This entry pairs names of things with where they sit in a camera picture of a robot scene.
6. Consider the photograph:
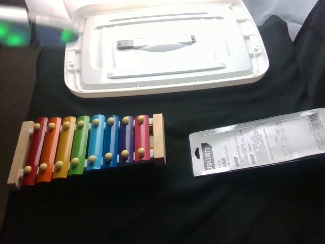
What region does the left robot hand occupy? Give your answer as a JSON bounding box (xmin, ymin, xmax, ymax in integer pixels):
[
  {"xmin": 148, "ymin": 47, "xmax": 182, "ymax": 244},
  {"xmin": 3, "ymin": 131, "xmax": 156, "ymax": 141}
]
[{"xmin": 0, "ymin": 5, "xmax": 80, "ymax": 48}]

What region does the rainbow wooden toy xylophone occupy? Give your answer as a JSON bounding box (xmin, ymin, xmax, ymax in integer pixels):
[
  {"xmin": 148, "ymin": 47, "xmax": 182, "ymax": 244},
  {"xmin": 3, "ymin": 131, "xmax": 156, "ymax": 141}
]
[{"xmin": 7, "ymin": 113, "xmax": 167, "ymax": 189}]

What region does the silver blister pack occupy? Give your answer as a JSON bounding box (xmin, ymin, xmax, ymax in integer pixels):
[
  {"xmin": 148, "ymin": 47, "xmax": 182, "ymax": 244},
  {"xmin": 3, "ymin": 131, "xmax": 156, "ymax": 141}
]
[{"xmin": 189, "ymin": 108, "xmax": 325, "ymax": 178}]

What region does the white plastic box lid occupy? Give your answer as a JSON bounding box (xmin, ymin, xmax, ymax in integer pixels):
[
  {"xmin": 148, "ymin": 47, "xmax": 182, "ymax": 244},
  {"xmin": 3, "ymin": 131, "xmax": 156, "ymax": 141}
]
[{"xmin": 63, "ymin": 0, "xmax": 270, "ymax": 99}]

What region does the black table cloth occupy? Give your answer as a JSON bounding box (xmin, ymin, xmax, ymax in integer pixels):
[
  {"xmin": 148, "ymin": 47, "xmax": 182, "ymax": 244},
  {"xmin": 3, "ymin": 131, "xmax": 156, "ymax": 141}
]
[{"xmin": 0, "ymin": 15, "xmax": 325, "ymax": 244}]

